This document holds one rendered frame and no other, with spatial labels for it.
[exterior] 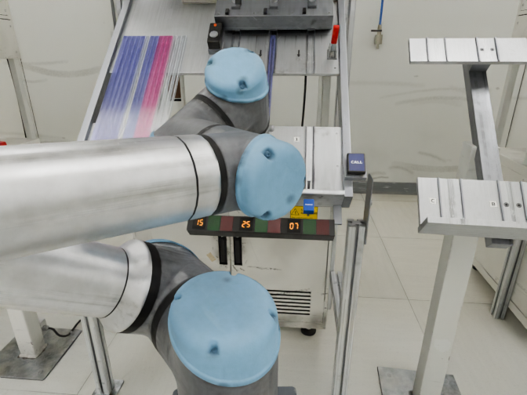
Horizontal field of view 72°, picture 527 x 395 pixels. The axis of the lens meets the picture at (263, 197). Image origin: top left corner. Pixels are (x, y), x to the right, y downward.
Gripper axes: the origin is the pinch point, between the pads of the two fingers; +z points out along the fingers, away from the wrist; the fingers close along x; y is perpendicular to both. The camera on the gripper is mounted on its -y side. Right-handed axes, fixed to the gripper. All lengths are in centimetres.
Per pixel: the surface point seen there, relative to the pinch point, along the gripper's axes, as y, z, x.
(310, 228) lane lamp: 4.9, 10.8, 11.5
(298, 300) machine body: 11, 69, 11
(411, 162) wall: -114, 177, 95
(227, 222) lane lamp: 4.4, 10.8, -7.6
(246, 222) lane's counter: 4.0, 10.8, -3.1
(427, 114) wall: -139, 150, 102
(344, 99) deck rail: -30.3, 8.6, 19.9
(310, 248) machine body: -4, 53, 14
